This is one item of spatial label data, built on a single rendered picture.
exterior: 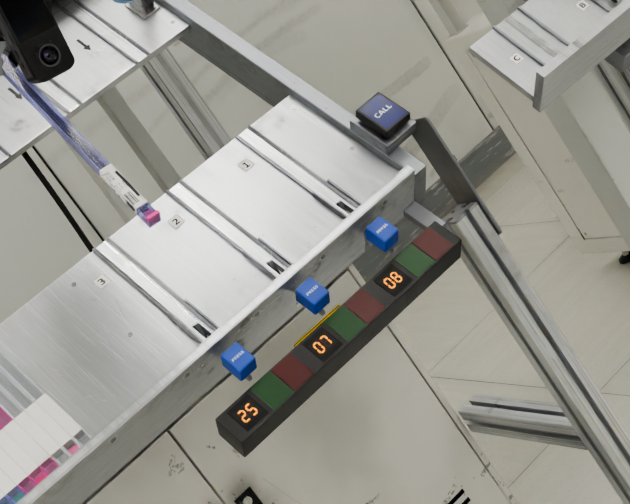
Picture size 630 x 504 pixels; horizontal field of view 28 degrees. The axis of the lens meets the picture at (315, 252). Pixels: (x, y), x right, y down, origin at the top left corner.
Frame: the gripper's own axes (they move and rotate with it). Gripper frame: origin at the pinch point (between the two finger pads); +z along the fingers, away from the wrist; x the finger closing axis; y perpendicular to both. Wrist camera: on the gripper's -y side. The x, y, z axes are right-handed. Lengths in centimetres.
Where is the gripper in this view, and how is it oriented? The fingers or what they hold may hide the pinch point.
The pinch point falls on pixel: (7, 69)
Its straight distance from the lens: 136.1
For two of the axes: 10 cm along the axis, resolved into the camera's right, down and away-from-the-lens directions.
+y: -6.2, -7.7, 1.8
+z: -2.3, 3.9, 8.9
